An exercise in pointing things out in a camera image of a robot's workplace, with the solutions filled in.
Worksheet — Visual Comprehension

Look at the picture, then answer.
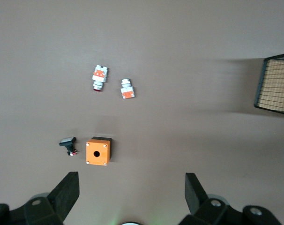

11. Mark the wooden rack board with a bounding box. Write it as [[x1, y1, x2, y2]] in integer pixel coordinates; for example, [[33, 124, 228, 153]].
[[259, 60, 284, 113]]

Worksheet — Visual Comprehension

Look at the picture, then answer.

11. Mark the black push button switch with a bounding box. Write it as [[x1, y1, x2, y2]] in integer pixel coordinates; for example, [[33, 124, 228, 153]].
[[59, 137, 80, 157]]

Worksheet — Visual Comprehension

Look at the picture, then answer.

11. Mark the white orange switch block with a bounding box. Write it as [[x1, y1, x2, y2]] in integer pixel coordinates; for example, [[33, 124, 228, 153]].
[[120, 78, 136, 100]]

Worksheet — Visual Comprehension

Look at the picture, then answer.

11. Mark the black wire rack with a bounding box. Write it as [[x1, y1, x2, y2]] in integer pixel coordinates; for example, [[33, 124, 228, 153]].
[[254, 52, 284, 117]]

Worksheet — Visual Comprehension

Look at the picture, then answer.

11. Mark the white orange red button switch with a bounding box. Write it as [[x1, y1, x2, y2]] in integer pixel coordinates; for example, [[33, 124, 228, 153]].
[[91, 65, 109, 92]]

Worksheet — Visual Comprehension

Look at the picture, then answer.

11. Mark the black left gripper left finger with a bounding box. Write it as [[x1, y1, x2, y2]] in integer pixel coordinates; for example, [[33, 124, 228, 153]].
[[9, 172, 80, 225]]

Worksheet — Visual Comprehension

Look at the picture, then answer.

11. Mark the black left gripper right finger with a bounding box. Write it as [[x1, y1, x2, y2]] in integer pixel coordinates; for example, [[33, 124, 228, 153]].
[[179, 172, 243, 225]]

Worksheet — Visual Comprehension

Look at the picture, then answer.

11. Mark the orange button box with hole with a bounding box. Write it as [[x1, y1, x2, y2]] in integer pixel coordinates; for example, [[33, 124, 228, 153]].
[[85, 136, 113, 166]]

